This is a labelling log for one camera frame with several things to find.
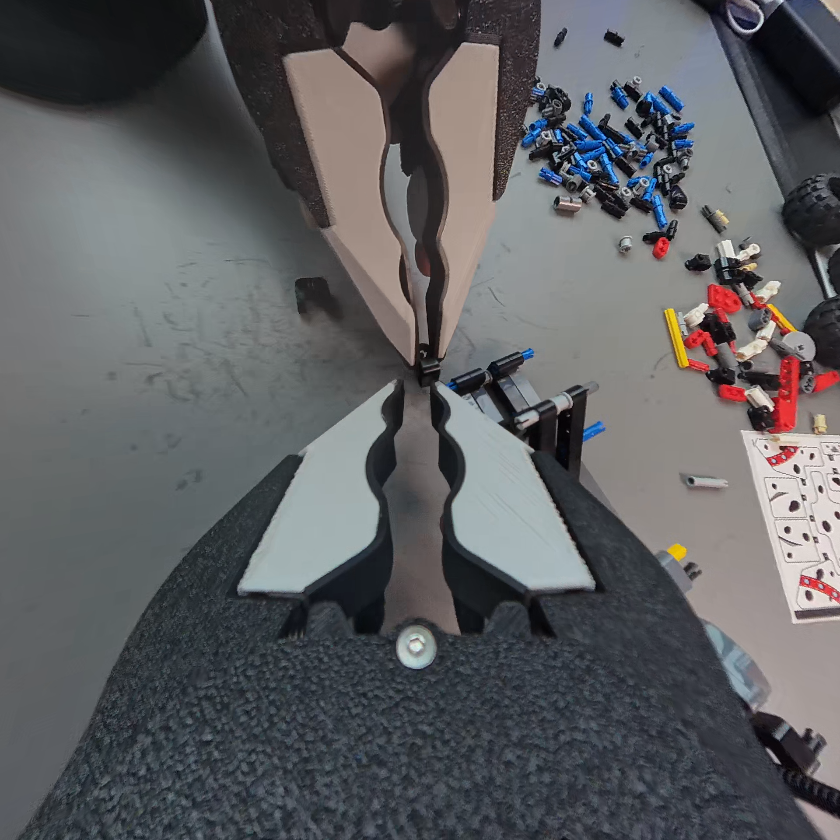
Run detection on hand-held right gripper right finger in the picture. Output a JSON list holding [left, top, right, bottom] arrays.
[[430, 382, 598, 636]]

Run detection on pile of mixed small bricks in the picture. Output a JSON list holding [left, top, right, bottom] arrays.
[[663, 206, 840, 434]]

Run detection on black power adapter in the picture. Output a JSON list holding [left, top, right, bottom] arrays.
[[755, 0, 840, 114]]

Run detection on pile of blue black pins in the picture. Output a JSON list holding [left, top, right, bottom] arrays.
[[521, 26, 697, 260]]

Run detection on white sticker sheet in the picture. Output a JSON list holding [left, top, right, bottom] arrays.
[[742, 430, 840, 624]]

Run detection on white cable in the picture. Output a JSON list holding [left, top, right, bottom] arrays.
[[724, 0, 767, 35]]

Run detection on grey desk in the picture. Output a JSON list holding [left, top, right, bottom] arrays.
[[0, 0, 840, 840]]

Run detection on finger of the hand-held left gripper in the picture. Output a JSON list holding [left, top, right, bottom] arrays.
[[282, 23, 422, 368], [425, 39, 503, 366]]

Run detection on person's left hand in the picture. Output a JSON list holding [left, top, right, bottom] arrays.
[[402, 167, 434, 277]]

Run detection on toy brick chassis model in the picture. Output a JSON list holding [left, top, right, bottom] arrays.
[[446, 348, 840, 821]]

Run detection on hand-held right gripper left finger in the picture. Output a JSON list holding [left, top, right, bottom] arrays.
[[236, 379, 404, 639]]

